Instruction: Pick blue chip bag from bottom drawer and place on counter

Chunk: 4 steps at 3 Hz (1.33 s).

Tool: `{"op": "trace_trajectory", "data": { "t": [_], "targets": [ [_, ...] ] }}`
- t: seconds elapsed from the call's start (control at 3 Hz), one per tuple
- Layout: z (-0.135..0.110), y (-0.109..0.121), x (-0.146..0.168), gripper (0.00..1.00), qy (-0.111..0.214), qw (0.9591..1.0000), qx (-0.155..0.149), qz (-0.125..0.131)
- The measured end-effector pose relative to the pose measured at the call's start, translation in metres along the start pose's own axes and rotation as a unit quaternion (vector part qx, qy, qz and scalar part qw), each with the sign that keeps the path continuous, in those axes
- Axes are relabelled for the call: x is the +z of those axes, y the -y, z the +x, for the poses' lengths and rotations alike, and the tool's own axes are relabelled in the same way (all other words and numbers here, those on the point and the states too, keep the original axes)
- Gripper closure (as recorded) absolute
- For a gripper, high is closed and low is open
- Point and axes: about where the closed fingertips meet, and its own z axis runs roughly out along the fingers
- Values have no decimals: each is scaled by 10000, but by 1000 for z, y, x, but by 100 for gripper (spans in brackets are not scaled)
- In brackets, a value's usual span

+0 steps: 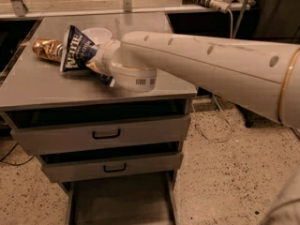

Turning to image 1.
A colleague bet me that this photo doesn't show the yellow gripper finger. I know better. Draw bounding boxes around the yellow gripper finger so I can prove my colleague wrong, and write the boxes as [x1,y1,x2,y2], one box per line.
[86,62,98,73]

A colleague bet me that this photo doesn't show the blue chip bag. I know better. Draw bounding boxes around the blue chip bag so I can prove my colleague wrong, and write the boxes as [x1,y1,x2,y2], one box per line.
[60,25,113,85]

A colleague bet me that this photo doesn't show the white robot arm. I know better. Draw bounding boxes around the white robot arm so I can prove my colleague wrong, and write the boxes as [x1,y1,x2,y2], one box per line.
[83,31,300,128]

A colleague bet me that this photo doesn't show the top grey drawer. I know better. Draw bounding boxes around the top grey drawer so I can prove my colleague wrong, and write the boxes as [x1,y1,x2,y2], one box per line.
[11,115,190,155]

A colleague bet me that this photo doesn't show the grey drawer cabinet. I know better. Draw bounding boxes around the grey drawer cabinet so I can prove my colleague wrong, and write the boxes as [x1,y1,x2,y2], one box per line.
[0,12,199,225]

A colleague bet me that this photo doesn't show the middle grey drawer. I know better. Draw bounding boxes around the middle grey drawer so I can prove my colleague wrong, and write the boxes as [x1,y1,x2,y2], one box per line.
[42,152,183,182]

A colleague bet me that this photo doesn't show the bottom grey open drawer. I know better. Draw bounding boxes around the bottom grey open drawer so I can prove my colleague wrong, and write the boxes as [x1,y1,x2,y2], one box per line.
[66,172,179,225]

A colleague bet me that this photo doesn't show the white ceramic bowl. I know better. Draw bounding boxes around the white ceramic bowl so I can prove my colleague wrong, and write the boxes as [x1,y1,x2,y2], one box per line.
[82,28,112,45]

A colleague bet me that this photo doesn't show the crushed gold soda can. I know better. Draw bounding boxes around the crushed gold soda can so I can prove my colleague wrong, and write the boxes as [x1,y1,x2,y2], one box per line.
[32,38,63,62]

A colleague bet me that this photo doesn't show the thin metal stand pole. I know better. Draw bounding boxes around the thin metal stand pole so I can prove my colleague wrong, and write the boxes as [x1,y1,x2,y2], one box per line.
[232,0,248,38]

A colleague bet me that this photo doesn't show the black floor cable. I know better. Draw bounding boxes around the black floor cable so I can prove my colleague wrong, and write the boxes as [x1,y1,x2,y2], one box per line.
[0,142,36,167]

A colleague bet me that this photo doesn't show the white power cable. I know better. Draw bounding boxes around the white power cable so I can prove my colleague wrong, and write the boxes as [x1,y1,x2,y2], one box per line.
[190,7,234,143]

